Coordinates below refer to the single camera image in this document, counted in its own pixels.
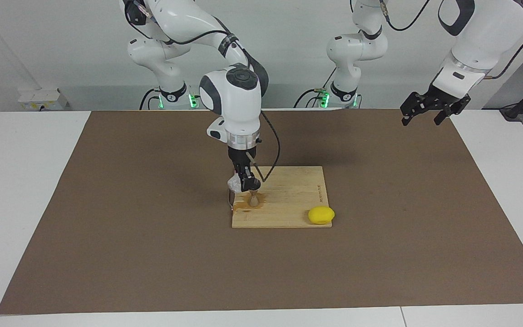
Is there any black base power cable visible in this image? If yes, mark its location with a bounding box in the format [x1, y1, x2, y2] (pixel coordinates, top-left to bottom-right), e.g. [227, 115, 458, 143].
[293, 68, 337, 109]
[140, 88, 162, 110]

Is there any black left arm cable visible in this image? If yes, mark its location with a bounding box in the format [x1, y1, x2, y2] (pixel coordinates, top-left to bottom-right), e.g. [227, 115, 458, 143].
[380, 0, 523, 80]

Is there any brown table mat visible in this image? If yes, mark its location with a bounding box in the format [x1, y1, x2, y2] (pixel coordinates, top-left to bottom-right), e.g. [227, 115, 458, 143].
[0, 109, 523, 315]

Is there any yellow lemon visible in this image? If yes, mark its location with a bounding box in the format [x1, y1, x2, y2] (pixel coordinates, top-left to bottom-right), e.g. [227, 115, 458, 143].
[308, 206, 336, 225]

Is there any wooden cutting board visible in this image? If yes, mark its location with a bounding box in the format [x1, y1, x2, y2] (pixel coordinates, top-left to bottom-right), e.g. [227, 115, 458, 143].
[228, 166, 333, 228]

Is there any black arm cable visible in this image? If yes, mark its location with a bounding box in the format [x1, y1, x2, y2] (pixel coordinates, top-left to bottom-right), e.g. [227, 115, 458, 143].
[125, 0, 281, 183]
[380, 0, 523, 80]

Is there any white wall socket box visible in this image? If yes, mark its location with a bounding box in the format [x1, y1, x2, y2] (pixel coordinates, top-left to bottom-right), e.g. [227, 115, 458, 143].
[18, 89, 69, 111]

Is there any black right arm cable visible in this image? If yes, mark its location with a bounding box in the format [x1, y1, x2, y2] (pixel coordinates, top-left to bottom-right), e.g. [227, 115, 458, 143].
[125, 0, 281, 183]

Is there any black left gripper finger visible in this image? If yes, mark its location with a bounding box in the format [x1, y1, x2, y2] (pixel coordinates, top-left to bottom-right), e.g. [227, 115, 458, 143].
[434, 104, 459, 125]
[401, 93, 425, 126]

